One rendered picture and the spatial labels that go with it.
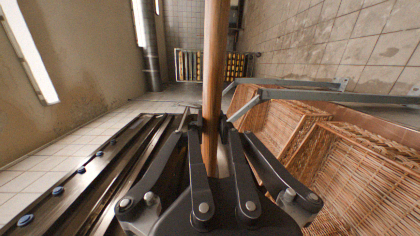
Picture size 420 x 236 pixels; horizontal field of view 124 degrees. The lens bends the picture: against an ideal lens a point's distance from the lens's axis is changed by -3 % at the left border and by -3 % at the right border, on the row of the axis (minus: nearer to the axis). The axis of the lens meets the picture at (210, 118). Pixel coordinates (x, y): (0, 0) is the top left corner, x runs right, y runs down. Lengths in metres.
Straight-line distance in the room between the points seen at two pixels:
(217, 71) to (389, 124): 0.64
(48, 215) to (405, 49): 2.17
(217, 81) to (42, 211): 1.09
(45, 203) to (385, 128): 1.56
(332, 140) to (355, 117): 0.13
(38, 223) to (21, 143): 0.78
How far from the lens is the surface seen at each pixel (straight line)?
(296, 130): 0.72
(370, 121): 0.74
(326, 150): 0.80
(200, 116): 0.19
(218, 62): 0.17
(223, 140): 0.18
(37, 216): 1.13
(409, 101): 1.18
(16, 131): 1.68
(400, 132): 0.70
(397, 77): 1.38
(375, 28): 1.55
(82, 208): 1.01
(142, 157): 1.13
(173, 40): 5.29
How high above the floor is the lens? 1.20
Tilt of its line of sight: 4 degrees down
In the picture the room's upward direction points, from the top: 89 degrees counter-clockwise
